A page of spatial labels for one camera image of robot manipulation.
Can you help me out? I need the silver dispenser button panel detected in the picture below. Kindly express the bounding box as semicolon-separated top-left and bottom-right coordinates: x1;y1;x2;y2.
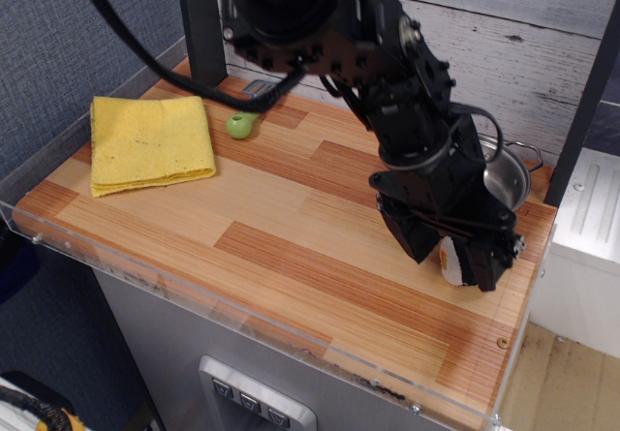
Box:
199;355;318;430

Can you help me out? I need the folded yellow cloth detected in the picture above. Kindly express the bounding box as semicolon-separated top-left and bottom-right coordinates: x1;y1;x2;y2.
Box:
90;96;216;198

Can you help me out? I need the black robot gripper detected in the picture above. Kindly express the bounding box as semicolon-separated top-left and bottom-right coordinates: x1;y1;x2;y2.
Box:
369;114;525;292

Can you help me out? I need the stainless steel pan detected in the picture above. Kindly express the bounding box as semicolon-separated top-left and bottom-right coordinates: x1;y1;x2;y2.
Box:
479;135;543;211

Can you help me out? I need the white box at right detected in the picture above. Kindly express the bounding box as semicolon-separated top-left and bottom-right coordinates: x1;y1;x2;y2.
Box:
530;148;619;357

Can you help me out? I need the black yellow object bottom left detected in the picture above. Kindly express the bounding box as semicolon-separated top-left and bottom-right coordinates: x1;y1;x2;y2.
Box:
1;385;86;431

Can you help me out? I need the dark vertical post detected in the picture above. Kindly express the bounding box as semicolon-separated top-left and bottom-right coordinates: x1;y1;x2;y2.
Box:
544;0;619;207
179;0;228;86

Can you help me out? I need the silver toy fridge cabinet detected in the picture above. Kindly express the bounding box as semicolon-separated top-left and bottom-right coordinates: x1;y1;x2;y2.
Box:
94;268;466;431

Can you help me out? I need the dark right vertical post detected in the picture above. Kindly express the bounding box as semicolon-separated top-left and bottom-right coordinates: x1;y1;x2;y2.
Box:
544;0;619;207

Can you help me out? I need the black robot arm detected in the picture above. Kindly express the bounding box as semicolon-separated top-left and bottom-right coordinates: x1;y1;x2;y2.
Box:
223;0;524;292

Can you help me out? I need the clear acrylic table guard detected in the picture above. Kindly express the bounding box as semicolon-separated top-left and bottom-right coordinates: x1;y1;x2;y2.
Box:
0;38;558;431

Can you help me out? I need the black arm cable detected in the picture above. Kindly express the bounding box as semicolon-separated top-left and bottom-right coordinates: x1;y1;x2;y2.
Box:
70;0;306;113

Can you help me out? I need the green handled grey toy spatula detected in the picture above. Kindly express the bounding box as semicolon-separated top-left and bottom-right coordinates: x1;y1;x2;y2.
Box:
226;79;277;139

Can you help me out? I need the dark left vertical post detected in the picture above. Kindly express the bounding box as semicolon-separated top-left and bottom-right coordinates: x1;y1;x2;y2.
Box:
179;0;228;86

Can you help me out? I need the plush sushi roll toy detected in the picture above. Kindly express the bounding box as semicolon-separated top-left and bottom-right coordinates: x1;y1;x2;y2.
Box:
440;236;478;287

